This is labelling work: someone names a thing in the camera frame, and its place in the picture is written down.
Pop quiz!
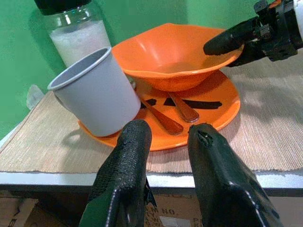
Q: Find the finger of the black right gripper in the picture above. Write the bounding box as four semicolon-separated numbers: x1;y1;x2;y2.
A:
203;17;259;56
227;44;269;68

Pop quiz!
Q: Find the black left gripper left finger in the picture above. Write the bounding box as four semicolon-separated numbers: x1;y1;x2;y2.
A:
79;119;157;227

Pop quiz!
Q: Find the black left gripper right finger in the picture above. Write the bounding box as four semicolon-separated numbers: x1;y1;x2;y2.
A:
187;122;284;227

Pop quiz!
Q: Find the orange bowl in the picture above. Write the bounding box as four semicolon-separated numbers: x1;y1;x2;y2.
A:
111;22;245;93

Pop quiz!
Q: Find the orange plate with black face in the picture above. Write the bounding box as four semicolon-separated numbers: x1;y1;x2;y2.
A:
78;70;241;152

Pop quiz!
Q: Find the cardboard box with black print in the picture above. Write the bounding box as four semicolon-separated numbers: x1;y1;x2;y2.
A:
142;193;206;227

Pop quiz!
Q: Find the grey cup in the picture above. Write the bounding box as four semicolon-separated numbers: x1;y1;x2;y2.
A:
47;46;142;138

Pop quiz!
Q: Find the beige woven placemat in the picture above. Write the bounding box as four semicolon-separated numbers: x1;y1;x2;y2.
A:
0;50;303;175

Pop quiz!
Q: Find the plain cardboard box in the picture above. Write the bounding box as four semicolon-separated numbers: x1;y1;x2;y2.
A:
0;190;69;227

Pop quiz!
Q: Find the crumpled clear plastic wrap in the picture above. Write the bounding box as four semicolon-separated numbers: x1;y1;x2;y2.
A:
26;84;46;111

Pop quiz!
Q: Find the glass jar with white contents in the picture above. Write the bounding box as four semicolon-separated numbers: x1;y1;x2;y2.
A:
44;4;112;69

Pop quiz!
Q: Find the black jar lid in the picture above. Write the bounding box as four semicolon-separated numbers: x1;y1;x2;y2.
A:
34;0;92;16

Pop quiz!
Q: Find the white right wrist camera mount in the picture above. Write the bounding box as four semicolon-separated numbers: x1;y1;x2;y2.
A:
292;0;303;44

